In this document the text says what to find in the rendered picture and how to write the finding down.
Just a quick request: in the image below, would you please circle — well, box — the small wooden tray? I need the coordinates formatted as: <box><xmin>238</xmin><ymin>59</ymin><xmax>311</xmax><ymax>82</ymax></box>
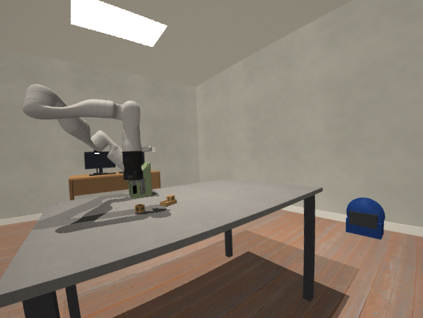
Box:
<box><xmin>160</xmin><ymin>200</ymin><xmax>177</xmax><ymax>207</ymax></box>

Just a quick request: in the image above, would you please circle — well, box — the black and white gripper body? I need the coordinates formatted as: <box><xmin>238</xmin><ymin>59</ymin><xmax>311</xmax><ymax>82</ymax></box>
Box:
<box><xmin>122</xmin><ymin>139</ymin><xmax>152</xmax><ymax>180</ymax></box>

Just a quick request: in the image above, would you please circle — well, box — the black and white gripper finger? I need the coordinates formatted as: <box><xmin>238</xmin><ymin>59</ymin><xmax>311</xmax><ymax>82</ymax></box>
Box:
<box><xmin>126</xmin><ymin>180</ymin><xmax>137</xmax><ymax>194</ymax></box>
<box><xmin>136</xmin><ymin>179</ymin><xmax>146</xmax><ymax>195</ymax></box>

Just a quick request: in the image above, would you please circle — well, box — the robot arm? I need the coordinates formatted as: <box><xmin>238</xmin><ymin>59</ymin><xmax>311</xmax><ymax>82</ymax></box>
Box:
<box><xmin>23</xmin><ymin>84</ymin><xmax>140</xmax><ymax>171</ymax></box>

